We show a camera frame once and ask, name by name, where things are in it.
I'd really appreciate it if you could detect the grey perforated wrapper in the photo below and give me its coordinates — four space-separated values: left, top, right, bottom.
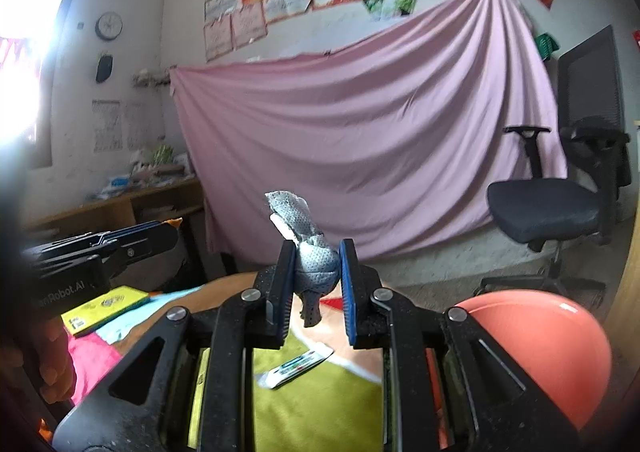
265 191 341 328

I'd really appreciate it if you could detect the person's left hand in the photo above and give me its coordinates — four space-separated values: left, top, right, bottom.
32 318 77 404

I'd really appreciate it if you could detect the yellow book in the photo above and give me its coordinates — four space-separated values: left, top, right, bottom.
62 286 150 337

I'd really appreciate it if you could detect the green white flat wrapper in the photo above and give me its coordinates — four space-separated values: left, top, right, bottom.
257 345 334 389

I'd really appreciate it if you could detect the pink hanging cloth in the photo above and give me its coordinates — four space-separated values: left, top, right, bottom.
170 0 558 264

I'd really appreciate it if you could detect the black office chair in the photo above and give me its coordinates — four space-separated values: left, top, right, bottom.
476 26 631 308

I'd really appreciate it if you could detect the pink plastic basin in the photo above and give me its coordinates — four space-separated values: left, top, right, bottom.
397 290 612 451

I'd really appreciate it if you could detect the wooden wall shelf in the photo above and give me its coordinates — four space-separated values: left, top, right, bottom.
25 178 204 241

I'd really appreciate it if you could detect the round wall clock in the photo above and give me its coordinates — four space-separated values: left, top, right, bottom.
94 11 124 42

